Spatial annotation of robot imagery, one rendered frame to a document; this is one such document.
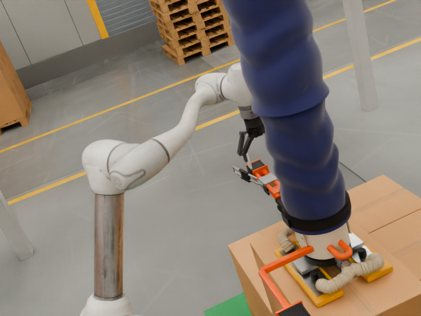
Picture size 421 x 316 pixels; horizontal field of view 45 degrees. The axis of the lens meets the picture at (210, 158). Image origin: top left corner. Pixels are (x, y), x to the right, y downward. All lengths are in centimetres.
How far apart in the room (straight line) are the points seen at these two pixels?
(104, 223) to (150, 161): 30
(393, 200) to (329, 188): 127
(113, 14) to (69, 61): 129
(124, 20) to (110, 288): 918
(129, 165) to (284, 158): 47
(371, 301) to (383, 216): 106
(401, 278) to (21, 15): 972
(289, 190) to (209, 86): 57
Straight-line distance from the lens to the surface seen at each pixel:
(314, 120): 150
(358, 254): 187
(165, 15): 830
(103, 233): 177
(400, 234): 263
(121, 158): 160
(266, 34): 138
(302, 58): 142
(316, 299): 175
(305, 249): 175
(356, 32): 486
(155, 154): 160
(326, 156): 156
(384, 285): 180
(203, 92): 196
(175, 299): 348
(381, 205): 284
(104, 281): 182
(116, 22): 1073
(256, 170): 225
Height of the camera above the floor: 218
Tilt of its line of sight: 26 degrees down
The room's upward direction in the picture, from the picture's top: 19 degrees counter-clockwise
